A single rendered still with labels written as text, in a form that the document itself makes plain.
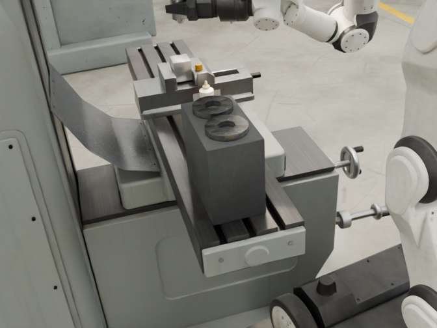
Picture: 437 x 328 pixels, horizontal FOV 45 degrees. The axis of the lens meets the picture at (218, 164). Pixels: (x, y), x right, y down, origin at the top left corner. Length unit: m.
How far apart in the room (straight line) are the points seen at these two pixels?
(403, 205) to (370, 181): 1.74
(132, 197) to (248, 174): 0.52
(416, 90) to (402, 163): 0.14
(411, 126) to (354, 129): 2.21
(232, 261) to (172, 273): 0.62
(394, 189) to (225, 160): 0.36
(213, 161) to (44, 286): 0.73
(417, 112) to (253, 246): 0.42
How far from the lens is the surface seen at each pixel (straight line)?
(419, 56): 1.05
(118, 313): 1.78
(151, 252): 1.63
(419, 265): 1.29
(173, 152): 1.38
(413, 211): 1.18
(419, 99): 1.11
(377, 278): 1.51
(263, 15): 1.36
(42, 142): 1.35
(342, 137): 3.26
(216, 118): 1.10
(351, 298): 1.43
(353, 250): 2.46
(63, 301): 1.62
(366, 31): 1.50
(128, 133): 1.63
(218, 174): 1.05
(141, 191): 1.50
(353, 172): 1.85
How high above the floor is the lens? 1.64
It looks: 33 degrees down
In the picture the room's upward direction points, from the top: 4 degrees counter-clockwise
